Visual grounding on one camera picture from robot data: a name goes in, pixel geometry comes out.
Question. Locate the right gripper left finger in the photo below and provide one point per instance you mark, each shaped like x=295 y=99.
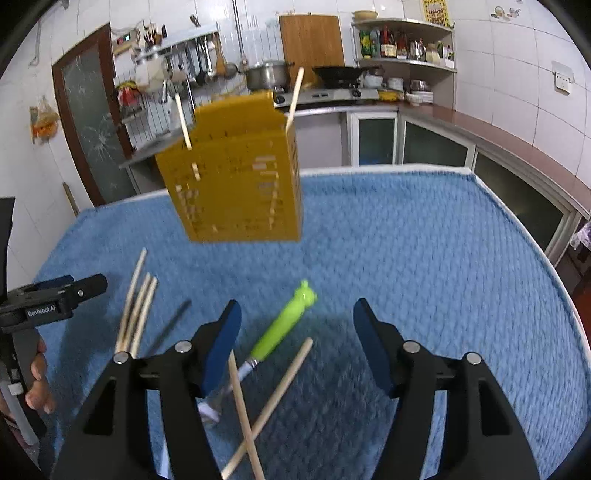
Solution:
x=110 y=437

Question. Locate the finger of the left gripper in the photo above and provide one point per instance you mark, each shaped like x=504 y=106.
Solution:
x=75 y=292
x=47 y=284

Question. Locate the crossing wooden chopstick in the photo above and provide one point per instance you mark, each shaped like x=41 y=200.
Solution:
x=270 y=406

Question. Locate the steel kitchen sink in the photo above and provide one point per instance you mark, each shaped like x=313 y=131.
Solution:
x=154 y=147

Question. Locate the kitchen counter with cabinets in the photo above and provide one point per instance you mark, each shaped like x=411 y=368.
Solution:
x=548 y=199

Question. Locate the person's left hand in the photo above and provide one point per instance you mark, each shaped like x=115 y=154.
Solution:
x=39 y=396

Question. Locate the hanging orange bag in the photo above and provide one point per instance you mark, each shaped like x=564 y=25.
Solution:
x=43 y=122

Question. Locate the brown framed glass door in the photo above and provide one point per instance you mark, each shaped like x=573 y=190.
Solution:
x=89 y=112

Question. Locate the blue textured table cloth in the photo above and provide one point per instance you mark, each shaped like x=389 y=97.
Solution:
x=432 y=252

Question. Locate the yellow perforated utensil holder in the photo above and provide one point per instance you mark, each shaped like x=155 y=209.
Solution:
x=235 y=178

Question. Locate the chrome faucet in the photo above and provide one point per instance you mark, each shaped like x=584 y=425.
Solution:
x=170 y=91

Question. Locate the steel gas stove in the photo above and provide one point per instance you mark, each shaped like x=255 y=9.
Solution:
x=324 y=96

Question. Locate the steel pot with lid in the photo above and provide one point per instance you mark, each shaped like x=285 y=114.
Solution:
x=268 y=75

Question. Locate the wooden cutting board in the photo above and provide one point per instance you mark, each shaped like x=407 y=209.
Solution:
x=310 y=41

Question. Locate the black wok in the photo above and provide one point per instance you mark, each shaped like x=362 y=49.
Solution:
x=342 y=77

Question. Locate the stack of white bowls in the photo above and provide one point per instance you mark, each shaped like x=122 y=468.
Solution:
x=404 y=91

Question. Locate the white corner shelf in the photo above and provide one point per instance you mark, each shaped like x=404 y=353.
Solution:
x=413 y=50

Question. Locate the dark handled metal spoon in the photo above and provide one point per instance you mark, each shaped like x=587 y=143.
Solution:
x=162 y=336

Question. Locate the green handled metal fork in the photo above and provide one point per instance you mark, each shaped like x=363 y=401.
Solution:
x=304 y=297

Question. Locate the wall utensil rack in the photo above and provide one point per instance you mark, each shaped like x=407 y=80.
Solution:
x=194 y=52

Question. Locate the white wall switch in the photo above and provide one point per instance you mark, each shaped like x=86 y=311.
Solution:
x=563 y=77

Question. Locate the yellow wall poster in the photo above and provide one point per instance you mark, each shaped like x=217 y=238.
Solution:
x=436 y=12

